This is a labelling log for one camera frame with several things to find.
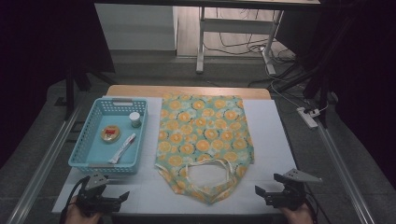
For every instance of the person's right hand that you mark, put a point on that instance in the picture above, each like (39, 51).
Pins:
(297, 216)

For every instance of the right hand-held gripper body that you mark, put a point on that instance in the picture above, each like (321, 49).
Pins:
(288, 194)

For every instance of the white power strip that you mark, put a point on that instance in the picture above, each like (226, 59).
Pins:
(307, 118)

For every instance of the white plastic spoon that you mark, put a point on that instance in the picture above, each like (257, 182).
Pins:
(122, 149)

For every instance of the person's left hand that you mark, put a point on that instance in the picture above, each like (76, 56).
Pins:
(81, 217)

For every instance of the white table mat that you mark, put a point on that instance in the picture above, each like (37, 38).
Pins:
(271, 140)

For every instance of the round golden candy tin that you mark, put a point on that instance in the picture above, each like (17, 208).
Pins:
(110, 133)

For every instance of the aluminium floor rail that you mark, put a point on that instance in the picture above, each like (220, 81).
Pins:
(40, 168)
(345, 177)

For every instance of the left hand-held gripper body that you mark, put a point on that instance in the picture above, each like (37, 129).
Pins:
(93, 199)

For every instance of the white desk frame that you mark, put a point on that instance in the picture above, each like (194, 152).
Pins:
(236, 25)

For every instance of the black metal stand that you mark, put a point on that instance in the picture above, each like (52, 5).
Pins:
(322, 87)
(70, 93)

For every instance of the orange slice print fabric bag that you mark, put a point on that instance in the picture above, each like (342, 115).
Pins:
(202, 130)

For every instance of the small white-lidded jar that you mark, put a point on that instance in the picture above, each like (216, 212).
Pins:
(135, 119)

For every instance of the light blue plastic basket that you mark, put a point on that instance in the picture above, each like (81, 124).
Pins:
(93, 151)

